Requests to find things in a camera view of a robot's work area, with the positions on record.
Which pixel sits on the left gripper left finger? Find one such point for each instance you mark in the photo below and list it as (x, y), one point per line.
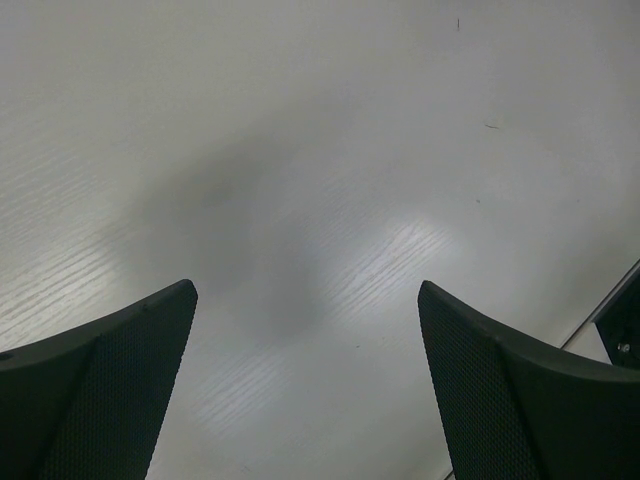
(89, 403)

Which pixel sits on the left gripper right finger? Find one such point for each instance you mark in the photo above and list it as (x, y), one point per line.
(514, 407)

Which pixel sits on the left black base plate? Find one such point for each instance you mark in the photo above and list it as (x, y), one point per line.
(617, 322)

